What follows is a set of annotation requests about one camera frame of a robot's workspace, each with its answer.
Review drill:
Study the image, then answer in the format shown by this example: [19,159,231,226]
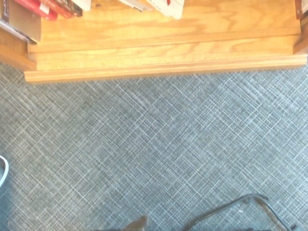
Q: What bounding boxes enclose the wooden bookshelf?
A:
[0,0,308,84]

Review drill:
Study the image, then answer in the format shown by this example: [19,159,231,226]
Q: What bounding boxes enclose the white book red mark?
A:
[146,0,185,20]

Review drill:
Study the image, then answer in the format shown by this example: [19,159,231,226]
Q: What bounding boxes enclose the thin grey white book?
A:
[118,0,154,13]

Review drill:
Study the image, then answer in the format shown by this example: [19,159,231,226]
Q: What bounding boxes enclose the black tripod stand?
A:
[184,193,298,231]

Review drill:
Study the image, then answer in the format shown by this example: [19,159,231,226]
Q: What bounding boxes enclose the white cover book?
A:
[71,0,92,12]

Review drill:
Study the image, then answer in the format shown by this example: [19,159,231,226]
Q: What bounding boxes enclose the orange red spine book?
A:
[39,0,74,19]

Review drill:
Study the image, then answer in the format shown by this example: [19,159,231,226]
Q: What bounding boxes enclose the white rounded object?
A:
[0,155,10,189]

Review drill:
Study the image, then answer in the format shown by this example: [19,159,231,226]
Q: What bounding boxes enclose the large book gold page edges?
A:
[0,0,42,45]

